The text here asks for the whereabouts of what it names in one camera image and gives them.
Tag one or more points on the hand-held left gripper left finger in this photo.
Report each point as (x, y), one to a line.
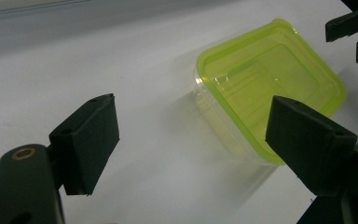
(87, 146)

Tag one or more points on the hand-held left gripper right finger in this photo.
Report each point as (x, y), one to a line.
(310, 146)

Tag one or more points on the green lidded square container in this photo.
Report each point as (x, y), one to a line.
(245, 77)

